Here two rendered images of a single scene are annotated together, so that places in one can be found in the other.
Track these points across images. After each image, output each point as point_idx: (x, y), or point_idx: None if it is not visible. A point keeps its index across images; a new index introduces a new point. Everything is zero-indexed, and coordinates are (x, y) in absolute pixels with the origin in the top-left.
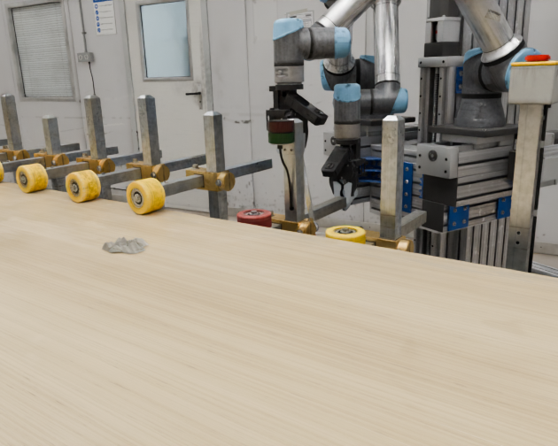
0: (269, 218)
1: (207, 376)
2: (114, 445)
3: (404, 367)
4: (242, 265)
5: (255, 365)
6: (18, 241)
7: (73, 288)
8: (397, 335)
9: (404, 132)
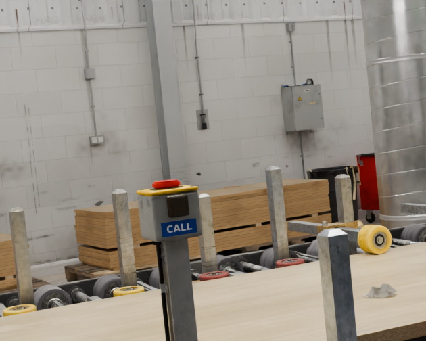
0: None
1: (155, 311)
2: (135, 303)
3: (97, 337)
4: (289, 318)
5: (149, 317)
6: None
7: (309, 289)
8: (122, 339)
9: (328, 254)
